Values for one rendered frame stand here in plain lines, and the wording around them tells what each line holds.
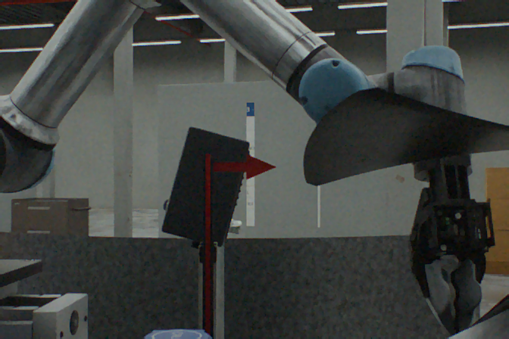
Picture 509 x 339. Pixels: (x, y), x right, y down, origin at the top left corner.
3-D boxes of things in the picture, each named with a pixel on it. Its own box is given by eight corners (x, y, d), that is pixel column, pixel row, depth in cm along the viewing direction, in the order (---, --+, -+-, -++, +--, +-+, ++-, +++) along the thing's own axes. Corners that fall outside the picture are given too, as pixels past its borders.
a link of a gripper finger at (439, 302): (442, 335, 81) (434, 254, 84) (428, 339, 87) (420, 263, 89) (469, 335, 81) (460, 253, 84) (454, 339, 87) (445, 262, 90)
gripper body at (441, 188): (432, 252, 82) (422, 152, 86) (413, 265, 90) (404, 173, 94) (498, 251, 82) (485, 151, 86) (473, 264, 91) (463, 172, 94)
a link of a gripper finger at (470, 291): (469, 335, 81) (460, 253, 84) (454, 339, 87) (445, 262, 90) (498, 334, 81) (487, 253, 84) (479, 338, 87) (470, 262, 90)
